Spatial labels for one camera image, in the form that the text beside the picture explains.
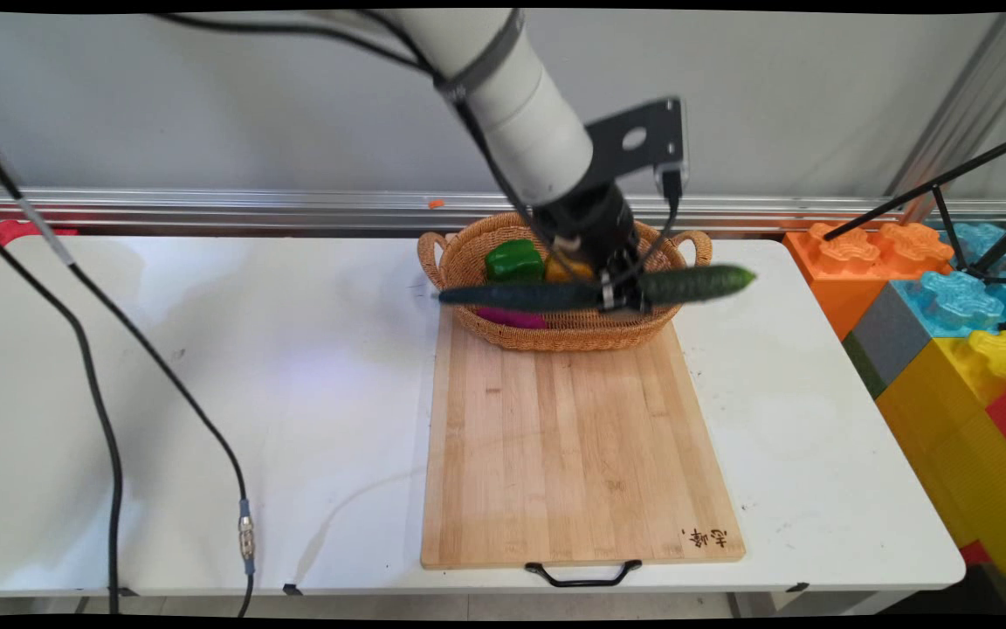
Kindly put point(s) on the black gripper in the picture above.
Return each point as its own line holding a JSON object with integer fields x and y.
{"x": 590, "y": 223}

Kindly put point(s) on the dark green cucumber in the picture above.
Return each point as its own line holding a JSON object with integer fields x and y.
{"x": 695, "y": 284}

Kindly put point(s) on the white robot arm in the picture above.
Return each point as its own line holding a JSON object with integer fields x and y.
{"x": 503, "y": 96}

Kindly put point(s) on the yellow bell pepper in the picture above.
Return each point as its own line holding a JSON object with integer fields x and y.
{"x": 562, "y": 269}

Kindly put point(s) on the woven wicker basket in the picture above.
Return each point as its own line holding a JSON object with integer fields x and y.
{"x": 568, "y": 332}

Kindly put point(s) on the green bell pepper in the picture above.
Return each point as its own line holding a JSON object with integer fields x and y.
{"x": 513, "y": 260}

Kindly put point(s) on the purple eggplant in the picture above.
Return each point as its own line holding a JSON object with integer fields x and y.
{"x": 512, "y": 317}

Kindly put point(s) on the wooden cutting board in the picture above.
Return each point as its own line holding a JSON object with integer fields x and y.
{"x": 573, "y": 445}

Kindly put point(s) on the orange toy block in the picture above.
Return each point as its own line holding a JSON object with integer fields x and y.
{"x": 844, "y": 271}

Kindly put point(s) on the grey toy block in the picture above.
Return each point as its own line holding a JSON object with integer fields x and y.
{"x": 883, "y": 336}

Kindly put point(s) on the black tripod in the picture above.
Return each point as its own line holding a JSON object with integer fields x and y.
{"x": 948, "y": 214}

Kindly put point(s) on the blue toy block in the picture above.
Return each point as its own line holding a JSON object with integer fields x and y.
{"x": 957, "y": 301}

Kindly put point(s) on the yellow toy block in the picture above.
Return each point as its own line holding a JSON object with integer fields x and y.
{"x": 957, "y": 437}

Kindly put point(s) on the aluminium rail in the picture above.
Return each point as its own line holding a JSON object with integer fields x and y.
{"x": 206, "y": 210}

